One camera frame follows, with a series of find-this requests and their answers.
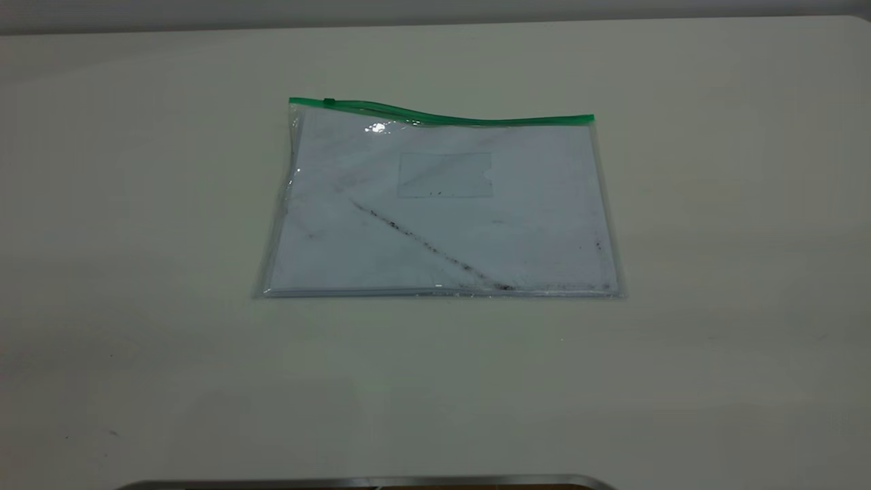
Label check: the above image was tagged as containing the clear plastic zipper bag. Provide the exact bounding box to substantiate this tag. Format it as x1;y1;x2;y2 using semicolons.
253;97;625;300

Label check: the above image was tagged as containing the silver metal rim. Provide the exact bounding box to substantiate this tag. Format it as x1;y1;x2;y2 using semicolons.
116;474;617;490

